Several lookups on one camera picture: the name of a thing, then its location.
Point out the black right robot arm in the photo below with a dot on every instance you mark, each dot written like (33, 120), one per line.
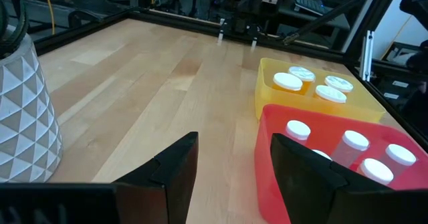
(247, 6)

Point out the silver frame bracket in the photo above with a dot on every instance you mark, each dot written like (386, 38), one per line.
(368, 55)

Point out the black keyboard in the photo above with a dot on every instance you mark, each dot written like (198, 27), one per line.
(311, 5)

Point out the succulent in patterned white pot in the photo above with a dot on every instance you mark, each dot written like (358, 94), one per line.
(23, 117)

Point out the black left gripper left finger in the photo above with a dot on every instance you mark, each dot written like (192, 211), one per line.
(170, 184)

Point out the orange pill bottle white cap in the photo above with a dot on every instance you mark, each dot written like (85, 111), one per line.
(338, 83)
(302, 73)
(331, 93)
(287, 81)

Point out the yellow plastic bin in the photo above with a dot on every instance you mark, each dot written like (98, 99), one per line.
(361, 109)

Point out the clear pill bottle white cap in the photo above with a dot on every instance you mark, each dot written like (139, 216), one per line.
(321, 154)
(400, 154)
(376, 170)
(355, 140)
(297, 130)

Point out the black aluminium table frame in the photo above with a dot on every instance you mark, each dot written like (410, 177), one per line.
(180, 19)

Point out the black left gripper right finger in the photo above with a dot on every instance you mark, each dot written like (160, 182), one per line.
(317, 197)

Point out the red-pink plastic bin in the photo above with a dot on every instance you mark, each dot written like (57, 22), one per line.
(265, 190)

